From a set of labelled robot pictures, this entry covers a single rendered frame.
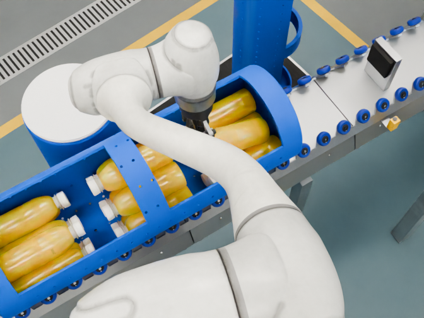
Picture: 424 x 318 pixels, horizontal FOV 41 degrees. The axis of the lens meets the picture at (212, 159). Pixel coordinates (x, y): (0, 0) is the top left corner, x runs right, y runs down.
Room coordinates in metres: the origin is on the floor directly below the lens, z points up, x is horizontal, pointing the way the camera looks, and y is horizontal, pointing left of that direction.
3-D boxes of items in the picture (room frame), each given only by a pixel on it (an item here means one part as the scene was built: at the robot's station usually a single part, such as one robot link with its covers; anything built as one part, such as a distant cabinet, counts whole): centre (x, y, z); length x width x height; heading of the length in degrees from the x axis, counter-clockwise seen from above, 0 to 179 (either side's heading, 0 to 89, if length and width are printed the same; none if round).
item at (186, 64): (0.68, 0.04, 1.57); 0.13 x 0.11 x 0.16; 104
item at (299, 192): (0.86, -0.32, 0.31); 0.06 x 0.06 x 0.63; 30
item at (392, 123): (0.92, -0.55, 0.92); 0.08 x 0.03 x 0.05; 30
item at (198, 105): (0.68, 0.03, 1.46); 0.09 x 0.09 x 0.06
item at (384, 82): (1.06, -0.53, 1.00); 0.10 x 0.04 x 0.15; 30
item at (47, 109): (0.94, 0.42, 1.03); 0.28 x 0.28 x 0.01
